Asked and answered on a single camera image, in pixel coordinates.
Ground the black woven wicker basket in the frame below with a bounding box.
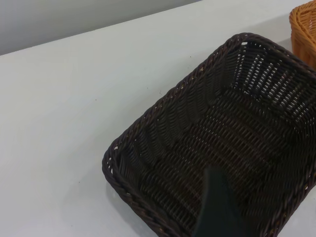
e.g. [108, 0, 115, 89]
[101, 32, 316, 237]

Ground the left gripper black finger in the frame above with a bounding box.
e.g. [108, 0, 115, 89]
[192, 165, 247, 237]

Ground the orange woven wicker basket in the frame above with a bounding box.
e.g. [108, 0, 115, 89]
[288, 0, 316, 70]

